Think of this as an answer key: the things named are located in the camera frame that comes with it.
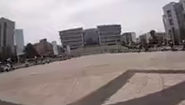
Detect row of parked scooters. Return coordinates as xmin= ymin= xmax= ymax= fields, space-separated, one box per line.
xmin=0 ymin=49 xmax=73 ymax=75
xmin=119 ymin=38 xmax=185 ymax=59

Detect grey wide building with windows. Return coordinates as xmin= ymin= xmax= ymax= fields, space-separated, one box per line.
xmin=58 ymin=22 xmax=125 ymax=52

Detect reddish brown building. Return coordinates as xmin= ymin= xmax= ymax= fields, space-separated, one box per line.
xmin=32 ymin=37 xmax=56 ymax=59

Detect dark tree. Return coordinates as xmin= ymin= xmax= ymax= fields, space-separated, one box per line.
xmin=23 ymin=41 xmax=39 ymax=60

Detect pale glass tower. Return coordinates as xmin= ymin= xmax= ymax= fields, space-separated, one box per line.
xmin=12 ymin=27 xmax=27 ymax=55

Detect low distant building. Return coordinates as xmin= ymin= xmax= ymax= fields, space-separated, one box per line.
xmin=120 ymin=30 xmax=138 ymax=46

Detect wide grey steps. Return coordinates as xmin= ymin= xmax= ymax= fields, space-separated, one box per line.
xmin=68 ymin=41 xmax=131 ymax=58

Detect pale paved plaza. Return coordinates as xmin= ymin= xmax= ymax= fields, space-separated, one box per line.
xmin=0 ymin=43 xmax=185 ymax=105

